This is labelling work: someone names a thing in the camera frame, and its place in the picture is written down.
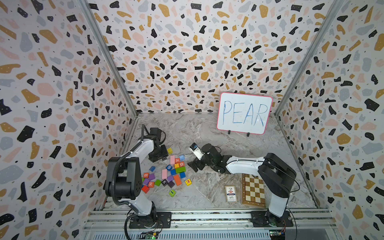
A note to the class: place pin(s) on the dark K letter block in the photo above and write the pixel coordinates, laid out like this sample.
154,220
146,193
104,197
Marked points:
164,182

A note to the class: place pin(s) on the pink framed whiteboard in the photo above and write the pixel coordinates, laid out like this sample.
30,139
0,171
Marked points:
243,113

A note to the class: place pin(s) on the wooden chessboard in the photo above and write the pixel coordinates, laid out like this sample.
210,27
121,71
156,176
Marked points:
253,191

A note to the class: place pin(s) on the small green cube block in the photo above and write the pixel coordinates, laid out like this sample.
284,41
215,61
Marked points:
157,182

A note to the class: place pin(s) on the long orange block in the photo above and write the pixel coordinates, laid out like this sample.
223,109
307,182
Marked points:
177,180

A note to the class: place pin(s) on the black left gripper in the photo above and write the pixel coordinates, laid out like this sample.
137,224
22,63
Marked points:
165,153

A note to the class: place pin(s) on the playing card box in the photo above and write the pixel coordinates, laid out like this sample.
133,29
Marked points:
231,195

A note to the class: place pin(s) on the red cube block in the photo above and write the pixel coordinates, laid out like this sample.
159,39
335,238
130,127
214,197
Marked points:
145,189

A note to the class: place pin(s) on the purple block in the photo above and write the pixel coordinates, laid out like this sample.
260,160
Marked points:
170,178

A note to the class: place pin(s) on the long pink block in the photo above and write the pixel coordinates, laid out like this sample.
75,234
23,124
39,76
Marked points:
164,174

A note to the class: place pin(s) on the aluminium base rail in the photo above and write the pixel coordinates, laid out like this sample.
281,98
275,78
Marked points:
213,224

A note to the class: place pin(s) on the yellow E letter block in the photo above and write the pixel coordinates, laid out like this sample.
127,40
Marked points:
188,182

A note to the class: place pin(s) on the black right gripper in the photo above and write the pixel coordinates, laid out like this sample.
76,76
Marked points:
196,162

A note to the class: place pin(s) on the green I letter block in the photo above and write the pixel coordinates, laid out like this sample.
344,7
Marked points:
172,193

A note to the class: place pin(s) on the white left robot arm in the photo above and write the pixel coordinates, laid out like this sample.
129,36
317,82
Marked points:
124,179

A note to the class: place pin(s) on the long green block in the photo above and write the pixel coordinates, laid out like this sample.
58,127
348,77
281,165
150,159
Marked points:
180,170

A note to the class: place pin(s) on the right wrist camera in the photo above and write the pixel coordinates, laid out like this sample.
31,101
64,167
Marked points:
195,149

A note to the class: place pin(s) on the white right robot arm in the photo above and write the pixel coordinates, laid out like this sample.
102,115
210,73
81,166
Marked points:
278,176

